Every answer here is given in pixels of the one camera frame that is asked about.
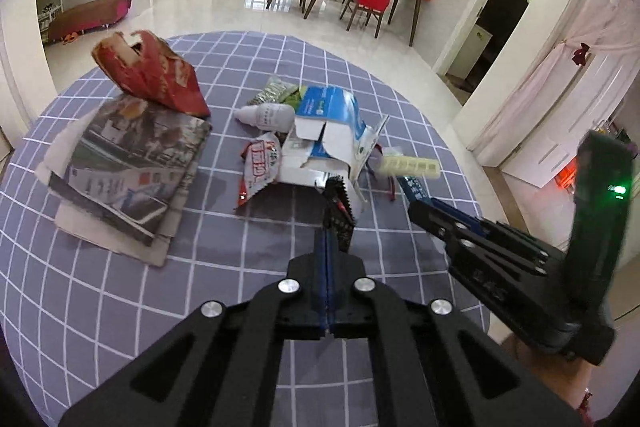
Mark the white plastic blister strip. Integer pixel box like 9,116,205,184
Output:
376,156,443,180

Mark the brown padded bench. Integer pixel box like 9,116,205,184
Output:
47,0,134,44

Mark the wooden chair with red shirt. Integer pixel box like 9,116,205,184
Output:
340,0,403,39

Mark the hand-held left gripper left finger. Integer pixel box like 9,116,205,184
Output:
59,227,329,427

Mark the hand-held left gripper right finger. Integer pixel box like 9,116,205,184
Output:
328,229,587,427

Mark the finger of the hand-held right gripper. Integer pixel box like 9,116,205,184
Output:
406,199,548,279
397,176,552,259

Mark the blue and white carton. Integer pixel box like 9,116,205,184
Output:
277,85,390,210

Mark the green and silver snack packet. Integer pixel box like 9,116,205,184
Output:
248,77,301,106

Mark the person's right hand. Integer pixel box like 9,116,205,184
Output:
501,336,599,408

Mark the pink curtain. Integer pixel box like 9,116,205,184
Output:
467,0,640,170

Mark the orange stool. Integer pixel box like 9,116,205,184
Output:
554,157,581,194

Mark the white cabinet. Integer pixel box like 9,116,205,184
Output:
444,23,494,81

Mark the grey checked tablecloth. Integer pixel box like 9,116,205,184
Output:
0,31,490,427

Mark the small white plastic bottle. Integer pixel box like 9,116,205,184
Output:
235,103,297,132

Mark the torn red paper bag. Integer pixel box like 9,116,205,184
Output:
91,29,211,118

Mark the folded newspaper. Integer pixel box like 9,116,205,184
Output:
35,96,213,268

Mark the red snack wrapper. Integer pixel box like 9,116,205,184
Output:
234,133,283,208

